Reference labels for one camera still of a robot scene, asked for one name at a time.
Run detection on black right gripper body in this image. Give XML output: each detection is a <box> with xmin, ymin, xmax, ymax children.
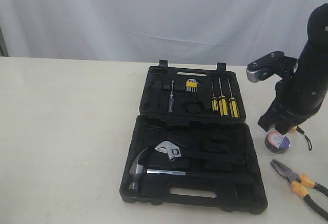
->
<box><xmin>266</xmin><ymin>57</ymin><xmax>325</xmax><ymax>121</ymax></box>

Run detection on black electrical tape roll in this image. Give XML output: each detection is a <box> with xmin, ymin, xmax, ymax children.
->
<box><xmin>264</xmin><ymin>132</ymin><xmax>291</xmax><ymax>154</ymax></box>

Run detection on orange black handled pliers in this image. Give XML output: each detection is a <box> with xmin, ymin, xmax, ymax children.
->
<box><xmin>270</xmin><ymin>159</ymin><xmax>327</xmax><ymax>221</ymax></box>

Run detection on yellow tape measure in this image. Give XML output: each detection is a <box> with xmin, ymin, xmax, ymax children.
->
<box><xmin>290</xmin><ymin>126</ymin><xmax>313</xmax><ymax>151</ymax></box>

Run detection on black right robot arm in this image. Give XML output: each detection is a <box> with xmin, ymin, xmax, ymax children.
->
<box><xmin>258</xmin><ymin>4</ymin><xmax>327</xmax><ymax>135</ymax></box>

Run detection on black plastic tool case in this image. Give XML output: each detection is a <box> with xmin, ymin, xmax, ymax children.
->
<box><xmin>119</xmin><ymin>60</ymin><xmax>268</xmax><ymax>214</ymax></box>

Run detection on right yellow black screwdriver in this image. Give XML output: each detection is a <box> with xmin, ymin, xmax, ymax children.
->
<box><xmin>228</xmin><ymin>79</ymin><xmax>240</xmax><ymax>118</ymax></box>

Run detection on yellow black screwdriver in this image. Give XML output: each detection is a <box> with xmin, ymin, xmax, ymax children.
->
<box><xmin>211</xmin><ymin>82</ymin><xmax>218</xmax><ymax>112</ymax></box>
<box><xmin>218</xmin><ymin>78</ymin><xmax>229</xmax><ymax>116</ymax></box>
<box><xmin>228</xmin><ymin>79</ymin><xmax>240</xmax><ymax>118</ymax></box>

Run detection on middle yellow black screwdriver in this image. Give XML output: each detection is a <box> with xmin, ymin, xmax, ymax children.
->
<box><xmin>218</xmin><ymin>78</ymin><xmax>229</xmax><ymax>116</ymax></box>

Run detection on left yellow black screwdriver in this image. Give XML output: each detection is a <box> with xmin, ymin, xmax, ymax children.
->
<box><xmin>211</xmin><ymin>82</ymin><xmax>218</xmax><ymax>112</ymax></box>

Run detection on yellow hex key set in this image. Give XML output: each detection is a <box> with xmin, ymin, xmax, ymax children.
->
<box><xmin>186</xmin><ymin>78</ymin><xmax>199</xmax><ymax>93</ymax></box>

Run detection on clear test pen screwdriver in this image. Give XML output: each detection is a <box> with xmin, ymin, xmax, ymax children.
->
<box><xmin>168</xmin><ymin>80</ymin><xmax>174</xmax><ymax>112</ymax></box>

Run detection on silver adjustable wrench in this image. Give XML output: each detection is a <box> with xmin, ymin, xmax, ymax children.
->
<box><xmin>154</xmin><ymin>140</ymin><xmax>245</xmax><ymax>165</ymax></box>

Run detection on steel claw hammer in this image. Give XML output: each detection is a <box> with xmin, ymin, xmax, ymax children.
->
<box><xmin>129</xmin><ymin>148</ymin><xmax>253</xmax><ymax>191</ymax></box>

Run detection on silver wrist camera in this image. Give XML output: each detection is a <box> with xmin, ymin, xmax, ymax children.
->
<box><xmin>246</xmin><ymin>51</ymin><xmax>285</xmax><ymax>83</ymax></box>

